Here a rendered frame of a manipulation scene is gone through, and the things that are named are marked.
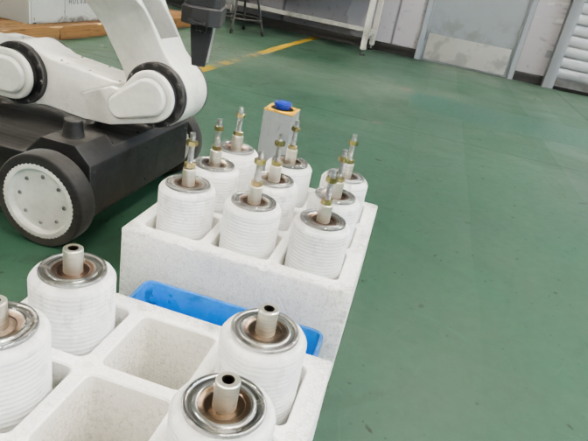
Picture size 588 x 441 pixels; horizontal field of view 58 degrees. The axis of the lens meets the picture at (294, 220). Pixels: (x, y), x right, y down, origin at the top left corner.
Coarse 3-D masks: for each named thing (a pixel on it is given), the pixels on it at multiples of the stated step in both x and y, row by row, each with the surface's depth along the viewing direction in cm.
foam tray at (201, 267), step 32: (128, 224) 88; (128, 256) 89; (160, 256) 88; (192, 256) 86; (224, 256) 85; (352, 256) 92; (128, 288) 92; (192, 288) 88; (224, 288) 87; (256, 288) 85; (288, 288) 84; (320, 288) 82; (352, 288) 83; (320, 320) 84; (320, 352) 87
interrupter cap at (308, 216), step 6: (306, 210) 88; (312, 210) 89; (300, 216) 85; (306, 216) 86; (312, 216) 87; (336, 216) 88; (306, 222) 84; (312, 222) 84; (318, 222) 85; (330, 222) 86; (336, 222) 86; (342, 222) 86; (318, 228) 83; (324, 228) 83; (330, 228) 83; (336, 228) 84; (342, 228) 85
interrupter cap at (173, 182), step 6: (180, 174) 92; (168, 180) 89; (174, 180) 90; (180, 180) 91; (198, 180) 92; (204, 180) 92; (168, 186) 87; (174, 186) 87; (180, 186) 88; (186, 186) 89; (192, 186) 89; (198, 186) 89; (204, 186) 90; (210, 186) 90; (186, 192) 87; (192, 192) 87; (198, 192) 87
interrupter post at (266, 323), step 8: (264, 304) 57; (272, 304) 57; (264, 312) 56; (272, 312) 56; (256, 320) 57; (264, 320) 56; (272, 320) 56; (256, 328) 57; (264, 328) 56; (272, 328) 57; (264, 336) 57
